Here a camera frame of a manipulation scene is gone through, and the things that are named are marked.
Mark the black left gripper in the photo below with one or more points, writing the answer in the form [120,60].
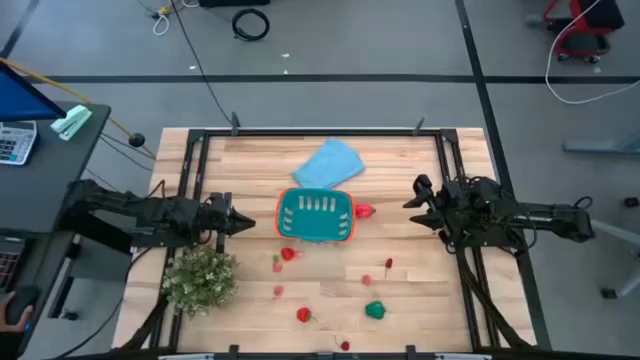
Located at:
[217,220]

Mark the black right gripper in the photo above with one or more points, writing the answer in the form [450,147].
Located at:
[447,210]

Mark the red toy strawberry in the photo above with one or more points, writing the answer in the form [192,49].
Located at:
[287,254]

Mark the pink toy radish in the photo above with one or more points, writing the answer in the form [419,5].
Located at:
[277,267]

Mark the large red toy pepper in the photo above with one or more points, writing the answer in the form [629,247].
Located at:
[363,211]

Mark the dark red toy chili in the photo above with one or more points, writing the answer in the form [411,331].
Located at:
[389,262]

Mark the teal basket with orange rim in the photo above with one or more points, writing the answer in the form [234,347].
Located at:
[315,222]

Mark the small pink toy ball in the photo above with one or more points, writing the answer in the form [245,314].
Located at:
[278,290]

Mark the small red toy piece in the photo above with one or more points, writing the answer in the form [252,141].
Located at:
[366,280]

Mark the light blue cloth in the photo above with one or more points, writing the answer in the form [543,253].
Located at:
[330,165]

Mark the green toy pepper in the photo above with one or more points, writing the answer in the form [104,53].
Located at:
[375,310]

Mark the small red toy pepper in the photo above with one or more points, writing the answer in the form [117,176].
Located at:
[303,314]

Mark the red toy cherry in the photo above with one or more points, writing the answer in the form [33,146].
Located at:
[345,345]

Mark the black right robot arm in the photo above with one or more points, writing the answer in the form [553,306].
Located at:
[550,217]

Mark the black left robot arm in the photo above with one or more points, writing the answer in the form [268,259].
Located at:
[165,212]

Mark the green artificial plant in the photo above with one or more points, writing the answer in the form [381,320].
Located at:
[200,280]

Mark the black round floor puck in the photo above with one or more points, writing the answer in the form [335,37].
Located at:
[136,139]

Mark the white light bar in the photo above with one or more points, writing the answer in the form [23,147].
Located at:
[462,357]
[187,357]

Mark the grey table foot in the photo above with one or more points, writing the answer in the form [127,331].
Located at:
[600,146]

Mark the grey chair base with casters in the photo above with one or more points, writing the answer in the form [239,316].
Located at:
[615,231]

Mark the mint green stapler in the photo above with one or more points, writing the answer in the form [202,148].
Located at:
[72,121]

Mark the black desk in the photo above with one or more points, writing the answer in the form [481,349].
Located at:
[50,175]

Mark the black box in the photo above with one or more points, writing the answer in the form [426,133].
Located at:
[233,2]

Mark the red and black cart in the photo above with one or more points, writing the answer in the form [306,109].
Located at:
[580,45]

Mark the black computer mouse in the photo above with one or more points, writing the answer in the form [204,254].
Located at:
[20,300]

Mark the black keyboard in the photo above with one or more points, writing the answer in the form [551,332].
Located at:
[7,265]

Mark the white calculator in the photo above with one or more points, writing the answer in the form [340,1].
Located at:
[15,142]

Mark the person's hand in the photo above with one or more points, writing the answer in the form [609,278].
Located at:
[12,322]

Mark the computer monitor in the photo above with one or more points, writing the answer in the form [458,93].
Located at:
[20,100]

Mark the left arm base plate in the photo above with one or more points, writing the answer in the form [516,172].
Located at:
[160,241]

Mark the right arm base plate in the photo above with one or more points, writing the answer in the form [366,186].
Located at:
[500,245]

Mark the black metal table frame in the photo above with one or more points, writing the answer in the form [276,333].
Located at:
[320,133]

